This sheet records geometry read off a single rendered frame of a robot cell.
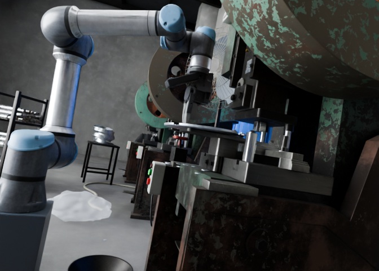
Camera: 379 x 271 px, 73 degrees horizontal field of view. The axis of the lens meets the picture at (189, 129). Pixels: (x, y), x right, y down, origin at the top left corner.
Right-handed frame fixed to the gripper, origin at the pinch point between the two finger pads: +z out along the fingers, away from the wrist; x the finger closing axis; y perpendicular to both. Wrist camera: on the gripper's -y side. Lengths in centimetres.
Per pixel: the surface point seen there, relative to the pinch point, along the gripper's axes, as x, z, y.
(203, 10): 495, -322, 108
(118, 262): 53, 74, -9
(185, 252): -26.6, 33.3, 0.3
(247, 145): -18.6, 4.1, 16.0
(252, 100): -6.5, -12.6, 21.6
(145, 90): 304, -64, 0
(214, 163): -4.4, 11.6, 12.3
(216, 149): -4.0, 6.7, 12.2
